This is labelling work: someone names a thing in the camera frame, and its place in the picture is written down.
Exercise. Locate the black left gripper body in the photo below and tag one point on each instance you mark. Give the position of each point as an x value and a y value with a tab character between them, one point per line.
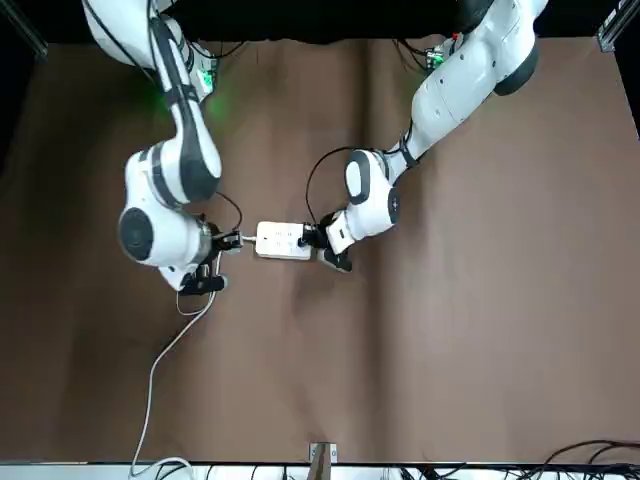
320	235

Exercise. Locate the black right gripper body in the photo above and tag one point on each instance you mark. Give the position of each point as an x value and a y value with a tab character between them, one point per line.
216	241

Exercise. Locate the white power strip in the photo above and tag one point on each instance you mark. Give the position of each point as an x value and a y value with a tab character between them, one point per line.
280	241

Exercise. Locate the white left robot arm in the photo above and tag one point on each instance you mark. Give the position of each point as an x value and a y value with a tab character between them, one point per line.
460	85

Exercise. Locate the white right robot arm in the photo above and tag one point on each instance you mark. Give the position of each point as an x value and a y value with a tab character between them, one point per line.
170	150

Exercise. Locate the aluminium frame post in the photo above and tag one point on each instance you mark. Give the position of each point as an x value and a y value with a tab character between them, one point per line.
322	460

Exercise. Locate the dark corner frame strut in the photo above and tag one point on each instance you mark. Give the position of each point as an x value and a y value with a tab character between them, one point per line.
20	25

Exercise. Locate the silver corner frame strut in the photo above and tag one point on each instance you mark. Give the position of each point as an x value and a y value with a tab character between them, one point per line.
617	25

